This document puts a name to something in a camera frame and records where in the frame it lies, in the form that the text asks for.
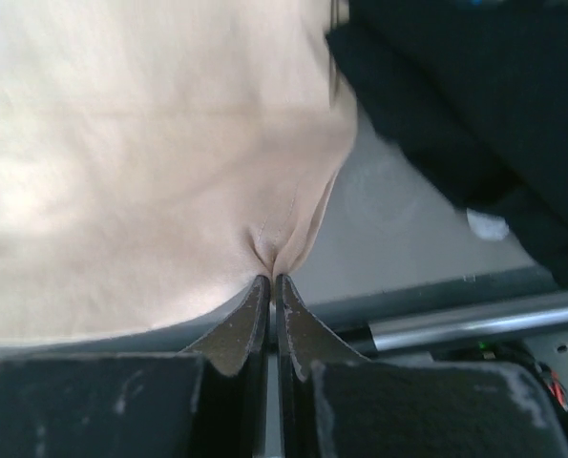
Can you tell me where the aluminium frame rail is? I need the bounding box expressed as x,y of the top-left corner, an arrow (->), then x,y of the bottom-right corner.
306,266 -> 568,357

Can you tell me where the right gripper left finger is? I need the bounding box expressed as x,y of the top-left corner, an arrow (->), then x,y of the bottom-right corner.
182,276 -> 270,457

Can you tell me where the beige t shirt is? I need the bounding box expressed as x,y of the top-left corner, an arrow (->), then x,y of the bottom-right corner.
0,1 -> 357,347

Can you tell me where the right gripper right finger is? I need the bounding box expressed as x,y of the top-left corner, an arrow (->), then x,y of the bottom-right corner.
275,274 -> 368,457

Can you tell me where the black graphic t shirt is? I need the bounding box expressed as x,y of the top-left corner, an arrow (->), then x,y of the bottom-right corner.
326,1 -> 568,288

